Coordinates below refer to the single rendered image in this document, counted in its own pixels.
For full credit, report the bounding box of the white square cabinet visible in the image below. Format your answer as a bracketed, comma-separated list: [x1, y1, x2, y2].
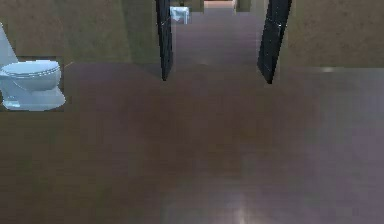
[169, 6, 191, 25]

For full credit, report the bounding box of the white toilet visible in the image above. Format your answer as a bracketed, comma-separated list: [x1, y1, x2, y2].
[0, 21, 67, 112]

